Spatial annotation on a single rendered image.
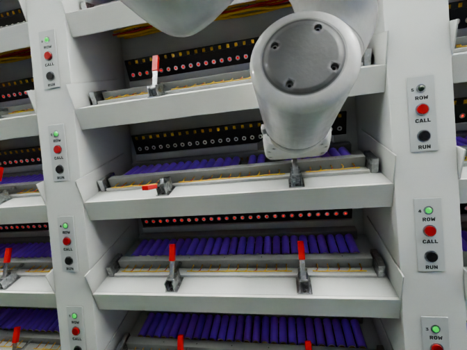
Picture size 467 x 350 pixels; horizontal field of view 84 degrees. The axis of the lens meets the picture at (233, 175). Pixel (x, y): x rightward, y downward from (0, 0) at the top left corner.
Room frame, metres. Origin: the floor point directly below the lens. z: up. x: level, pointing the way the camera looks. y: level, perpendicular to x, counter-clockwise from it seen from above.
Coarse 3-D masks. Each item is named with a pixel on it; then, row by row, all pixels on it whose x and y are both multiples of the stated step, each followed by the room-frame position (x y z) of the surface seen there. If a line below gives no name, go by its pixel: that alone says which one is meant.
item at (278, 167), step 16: (288, 160) 0.54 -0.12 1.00; (304, 160) 0.53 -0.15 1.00; (320, 160) 0.52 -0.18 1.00; (336, 160) 0.51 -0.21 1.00; (352, 160) 0.51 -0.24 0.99; (112, 176) 0.61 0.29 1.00; (128, 176) 0.59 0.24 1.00; (144, 176) 0.58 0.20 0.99; (160, 176) 0.58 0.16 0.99; (176, 176) 0.57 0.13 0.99; (192, 176) 0.57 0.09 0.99; (208, 176) 0.56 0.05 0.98; (224, 176) 0.56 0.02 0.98; (240, 176) 0.55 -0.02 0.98
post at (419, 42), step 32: (384, 0) 0.43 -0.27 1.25; (416, 0) 0.42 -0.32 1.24; (416, 32) 0.42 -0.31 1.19; (448, 32) 0.42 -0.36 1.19; (416, 64) 0.43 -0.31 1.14; (448, 64) 0.42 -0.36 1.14; (384, 96) 0.45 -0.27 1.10; (448, 96) 0.42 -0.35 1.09; (384, 128) 0.46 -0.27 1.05; (448, 128) 0.42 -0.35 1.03; (416, 160) 0.43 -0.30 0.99; (448, 160) 0.42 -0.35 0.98; (416, 192) 0.43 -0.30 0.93; (448, 192) 0.42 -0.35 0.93; (384, 224) 0.49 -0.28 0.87; (448, 224) 0.42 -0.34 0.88; (416, 256) 0.43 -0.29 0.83; (448, 256) 0.42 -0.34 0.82; (416, 288) 0.43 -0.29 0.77; (448, 288) 0.42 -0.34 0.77; (384, 320) 0.52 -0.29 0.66; (416, 320) 0.43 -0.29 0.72; (448, 320) 0.42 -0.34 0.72
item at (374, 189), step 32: (384, 160) 0.46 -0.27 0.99; (96, 192) 0.59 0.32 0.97; (128, 192) 0.57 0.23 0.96; (192, 192) 0.52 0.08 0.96; (224, 192) 0.50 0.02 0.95; (256, 192) 0.48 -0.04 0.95; (288, 192) 0.47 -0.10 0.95; (320, 192) 0.46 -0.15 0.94; (352, 192) 0.45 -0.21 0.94; (384, 192) 0.44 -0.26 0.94
